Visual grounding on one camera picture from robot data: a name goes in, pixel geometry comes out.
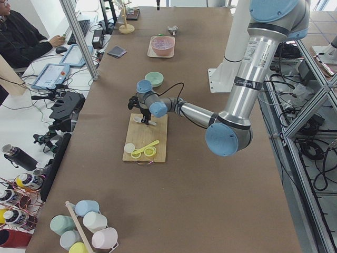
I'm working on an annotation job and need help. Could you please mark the yellow plastic spoon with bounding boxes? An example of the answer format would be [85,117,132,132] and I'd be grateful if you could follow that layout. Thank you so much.
[131,140,160,155]

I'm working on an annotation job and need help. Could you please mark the blue cup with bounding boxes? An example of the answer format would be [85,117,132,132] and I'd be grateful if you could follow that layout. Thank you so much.
[75,200,100,217]

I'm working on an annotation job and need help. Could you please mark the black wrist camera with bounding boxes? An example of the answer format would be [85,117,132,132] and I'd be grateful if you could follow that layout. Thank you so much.
[127,96,140,110]

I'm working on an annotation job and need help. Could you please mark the yellow cup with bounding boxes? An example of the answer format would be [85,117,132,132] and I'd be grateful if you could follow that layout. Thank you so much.
[68,242,88,253]

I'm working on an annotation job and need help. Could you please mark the wooden cutting board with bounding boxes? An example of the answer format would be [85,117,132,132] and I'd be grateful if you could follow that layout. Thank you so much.
[122,113,168,163]

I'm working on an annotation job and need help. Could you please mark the dark tray with cups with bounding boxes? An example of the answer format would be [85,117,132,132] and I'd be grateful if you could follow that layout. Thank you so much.
[126,9,140,21]

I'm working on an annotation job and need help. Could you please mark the yellow sauce bottle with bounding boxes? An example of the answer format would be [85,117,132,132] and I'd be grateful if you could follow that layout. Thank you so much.
[17,173,44,190]

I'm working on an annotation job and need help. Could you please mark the person in black jacket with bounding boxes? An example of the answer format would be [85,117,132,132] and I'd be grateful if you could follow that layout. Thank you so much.
[1,1,65,69]

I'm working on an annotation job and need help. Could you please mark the aluminium frame post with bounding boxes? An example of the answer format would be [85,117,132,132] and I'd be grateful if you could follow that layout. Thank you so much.
[60,0,98,81]

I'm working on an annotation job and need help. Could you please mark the black monitor bar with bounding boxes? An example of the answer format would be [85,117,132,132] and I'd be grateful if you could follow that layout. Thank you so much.
[40,133,72,202]

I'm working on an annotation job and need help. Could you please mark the mint green bowl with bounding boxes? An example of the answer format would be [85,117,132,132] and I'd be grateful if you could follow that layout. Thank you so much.
[145,71,164,87]

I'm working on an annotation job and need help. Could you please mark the white round lid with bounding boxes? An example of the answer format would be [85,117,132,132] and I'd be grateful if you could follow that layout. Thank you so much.
[124,143,135,154]

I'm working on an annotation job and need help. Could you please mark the pink bowl with ice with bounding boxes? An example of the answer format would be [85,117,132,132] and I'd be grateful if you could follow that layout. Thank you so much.
[150,36,175,56]

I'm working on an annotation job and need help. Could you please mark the black water bottle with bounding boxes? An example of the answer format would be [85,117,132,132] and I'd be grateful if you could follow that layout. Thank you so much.
[2,144,37,171]

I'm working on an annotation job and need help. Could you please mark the lemon slice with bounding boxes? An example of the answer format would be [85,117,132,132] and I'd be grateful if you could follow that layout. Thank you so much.
[143,147,157,157]

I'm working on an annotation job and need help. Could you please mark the black keyboard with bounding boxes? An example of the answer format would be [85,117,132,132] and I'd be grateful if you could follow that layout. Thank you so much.
[67,20,91,45]

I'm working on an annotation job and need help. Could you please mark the black computer mouse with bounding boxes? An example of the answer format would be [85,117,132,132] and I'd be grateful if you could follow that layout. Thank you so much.
[55,46,68,54]

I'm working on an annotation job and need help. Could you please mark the white ceramic spoon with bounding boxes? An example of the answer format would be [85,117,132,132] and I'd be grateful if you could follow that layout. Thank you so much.
[133,116,157,126]

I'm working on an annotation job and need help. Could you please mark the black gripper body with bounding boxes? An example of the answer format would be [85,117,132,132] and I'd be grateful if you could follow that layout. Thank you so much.
[140,107,151,120]

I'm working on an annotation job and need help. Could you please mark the teach pendant tablet far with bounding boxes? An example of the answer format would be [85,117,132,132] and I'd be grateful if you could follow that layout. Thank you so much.
[60,44,85,67]

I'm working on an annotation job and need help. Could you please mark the green cup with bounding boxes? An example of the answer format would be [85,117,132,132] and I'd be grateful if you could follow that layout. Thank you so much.
[49,215,75,236]

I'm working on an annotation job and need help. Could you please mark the metal ice scoop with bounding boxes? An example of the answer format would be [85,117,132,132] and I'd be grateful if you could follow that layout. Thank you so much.
[167,25,179,36]

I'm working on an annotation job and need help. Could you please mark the teach pendant tablet near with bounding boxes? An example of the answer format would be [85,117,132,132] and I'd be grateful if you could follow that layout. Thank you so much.
[31,63,70,90]

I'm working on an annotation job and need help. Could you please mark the grey folded cloth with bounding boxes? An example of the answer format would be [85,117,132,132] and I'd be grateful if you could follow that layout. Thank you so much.
[107,46,127,59]

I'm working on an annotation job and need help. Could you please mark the white cup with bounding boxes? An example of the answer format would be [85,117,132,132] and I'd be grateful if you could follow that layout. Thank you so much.
[83,211,107,233]

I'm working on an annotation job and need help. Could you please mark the wooden mug tree stand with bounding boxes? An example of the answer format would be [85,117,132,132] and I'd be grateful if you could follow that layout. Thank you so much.
[116,0,135,34]

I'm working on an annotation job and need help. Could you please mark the grey-blue cup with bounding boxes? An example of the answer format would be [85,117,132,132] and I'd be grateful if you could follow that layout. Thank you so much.
[60,230,82,250]

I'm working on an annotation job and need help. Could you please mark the teach pendant tablet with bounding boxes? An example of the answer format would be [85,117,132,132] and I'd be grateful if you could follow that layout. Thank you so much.
[31,63,70,90]
[60,44,85,67]

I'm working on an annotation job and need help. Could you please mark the pink cup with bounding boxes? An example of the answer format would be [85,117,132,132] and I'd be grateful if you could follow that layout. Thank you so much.
[92,227,118,249]

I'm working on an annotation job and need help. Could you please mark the cream rectangular tray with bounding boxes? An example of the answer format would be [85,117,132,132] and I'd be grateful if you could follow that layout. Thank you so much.
[147,43,174,58]

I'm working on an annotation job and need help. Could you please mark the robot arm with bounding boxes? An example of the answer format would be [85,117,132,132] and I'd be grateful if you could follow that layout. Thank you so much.
[134,1,310,157]

